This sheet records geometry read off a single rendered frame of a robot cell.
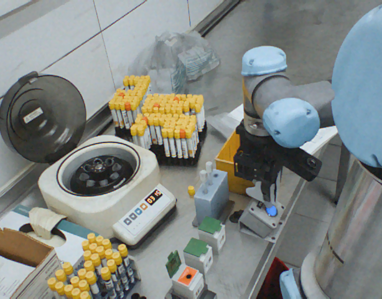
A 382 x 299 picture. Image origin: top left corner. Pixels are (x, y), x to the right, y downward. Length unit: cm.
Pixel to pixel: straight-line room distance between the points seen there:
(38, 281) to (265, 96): 53
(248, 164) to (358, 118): 55
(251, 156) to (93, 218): 37
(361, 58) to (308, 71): 128
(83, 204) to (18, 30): 45
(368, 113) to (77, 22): 108
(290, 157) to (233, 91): 70
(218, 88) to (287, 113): 89
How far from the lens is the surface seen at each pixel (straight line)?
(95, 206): 101
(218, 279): 97
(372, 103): 35
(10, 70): 120
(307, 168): 87
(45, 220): 105
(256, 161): 89
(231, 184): 112
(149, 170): 106
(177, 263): 89
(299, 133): 70
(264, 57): 77
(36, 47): 125
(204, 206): 100
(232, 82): 158
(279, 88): 73
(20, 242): 99
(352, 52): 37
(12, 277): 102
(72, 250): 100
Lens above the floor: 167
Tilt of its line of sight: 38 degrees down
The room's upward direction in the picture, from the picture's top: 7 degrees counter-clockwise
